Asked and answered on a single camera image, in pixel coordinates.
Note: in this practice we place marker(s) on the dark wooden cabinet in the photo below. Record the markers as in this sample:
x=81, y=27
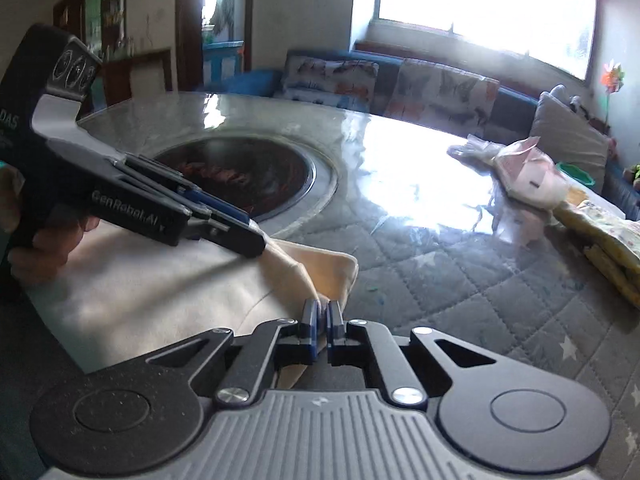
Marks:
x=145, y=70

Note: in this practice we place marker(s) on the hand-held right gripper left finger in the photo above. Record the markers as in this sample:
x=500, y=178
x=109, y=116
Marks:
x=310, y=320

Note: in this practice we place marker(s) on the brown teddy bear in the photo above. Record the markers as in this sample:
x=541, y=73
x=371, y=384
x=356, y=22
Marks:
x=634, y=172

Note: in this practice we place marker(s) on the window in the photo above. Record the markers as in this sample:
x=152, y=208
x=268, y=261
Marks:
x=475, y=0

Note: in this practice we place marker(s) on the blue and white cabinet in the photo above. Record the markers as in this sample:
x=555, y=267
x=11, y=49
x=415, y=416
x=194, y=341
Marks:
x=220, y=62

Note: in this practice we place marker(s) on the butterfly print pillow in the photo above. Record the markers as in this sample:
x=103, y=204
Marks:
x=445, y=95
x=330, y=82

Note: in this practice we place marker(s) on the pink and white plastic bag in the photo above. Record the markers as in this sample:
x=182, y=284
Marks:
x=530, y=175

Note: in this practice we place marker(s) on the cream long-sleeved top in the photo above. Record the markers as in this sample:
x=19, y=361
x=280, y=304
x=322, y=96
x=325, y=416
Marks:
x=150, y=300

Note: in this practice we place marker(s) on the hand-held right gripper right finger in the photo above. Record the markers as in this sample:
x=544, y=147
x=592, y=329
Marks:
x=334, y=320

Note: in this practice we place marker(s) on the colourful pinwheel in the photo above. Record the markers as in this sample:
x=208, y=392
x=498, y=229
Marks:
x=611, y=77

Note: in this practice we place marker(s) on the folded yellow patterned blanket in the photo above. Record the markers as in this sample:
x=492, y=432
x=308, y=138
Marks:
x=610, y=240

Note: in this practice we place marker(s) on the grey quilted star table cover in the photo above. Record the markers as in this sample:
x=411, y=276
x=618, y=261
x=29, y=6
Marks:
x=450, y=300

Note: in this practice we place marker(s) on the person's left hand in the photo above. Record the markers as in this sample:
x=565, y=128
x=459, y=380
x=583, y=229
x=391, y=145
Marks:
x=45, y=255

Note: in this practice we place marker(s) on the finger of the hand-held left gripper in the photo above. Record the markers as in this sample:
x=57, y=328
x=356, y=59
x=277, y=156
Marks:
x=215, y=202
x=235, y=240

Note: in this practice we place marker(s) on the crumpled white plastic bag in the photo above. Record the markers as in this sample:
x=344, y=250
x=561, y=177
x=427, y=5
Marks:
x=475, y=150

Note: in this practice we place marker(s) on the grey pillow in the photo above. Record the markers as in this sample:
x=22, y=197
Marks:
x=570, y=130

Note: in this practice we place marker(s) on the round black induction cooktop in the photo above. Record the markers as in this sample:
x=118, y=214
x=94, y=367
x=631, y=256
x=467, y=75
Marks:
x=270, y=175

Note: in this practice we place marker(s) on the white and black plush toy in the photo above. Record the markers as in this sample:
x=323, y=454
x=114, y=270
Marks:
x=559, y=94

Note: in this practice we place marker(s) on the green plastic bowl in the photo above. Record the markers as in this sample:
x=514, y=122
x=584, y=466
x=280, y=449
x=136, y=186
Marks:
x=580, y=172

